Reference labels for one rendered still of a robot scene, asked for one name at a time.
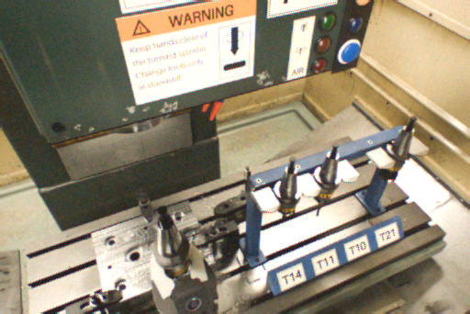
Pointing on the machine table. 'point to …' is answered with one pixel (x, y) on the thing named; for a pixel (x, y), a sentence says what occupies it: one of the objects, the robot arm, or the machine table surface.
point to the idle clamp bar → (230, 207)
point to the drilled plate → (137, 294)
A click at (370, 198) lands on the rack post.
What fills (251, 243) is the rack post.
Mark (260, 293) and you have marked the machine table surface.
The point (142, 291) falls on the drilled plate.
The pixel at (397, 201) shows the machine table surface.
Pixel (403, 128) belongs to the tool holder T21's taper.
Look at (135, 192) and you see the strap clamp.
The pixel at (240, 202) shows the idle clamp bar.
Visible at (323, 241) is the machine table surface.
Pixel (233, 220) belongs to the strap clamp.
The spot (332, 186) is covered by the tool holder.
